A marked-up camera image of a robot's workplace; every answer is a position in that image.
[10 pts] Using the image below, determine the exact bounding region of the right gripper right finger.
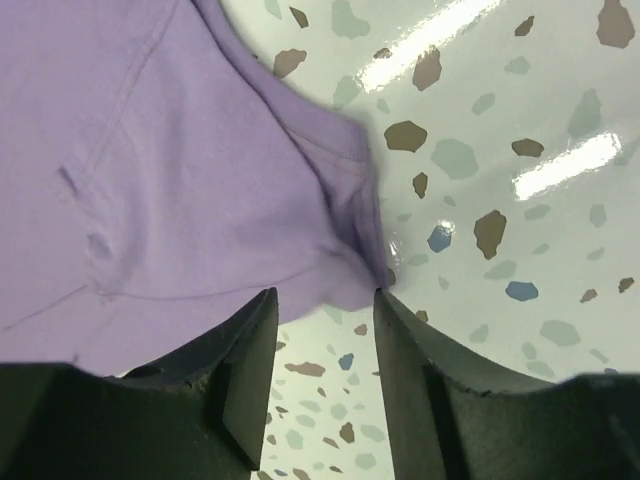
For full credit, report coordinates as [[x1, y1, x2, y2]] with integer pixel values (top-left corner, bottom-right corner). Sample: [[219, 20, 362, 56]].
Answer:
[[373, 290, 639, 480]]

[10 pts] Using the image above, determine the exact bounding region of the lavender t shirt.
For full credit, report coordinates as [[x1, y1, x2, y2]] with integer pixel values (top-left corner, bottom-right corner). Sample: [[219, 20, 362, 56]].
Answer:
[[1, 1, 389, 374]]

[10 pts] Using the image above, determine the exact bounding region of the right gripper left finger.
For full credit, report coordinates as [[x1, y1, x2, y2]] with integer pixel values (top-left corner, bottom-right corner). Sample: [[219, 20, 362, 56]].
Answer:
[[1, 289, 278, 480]]

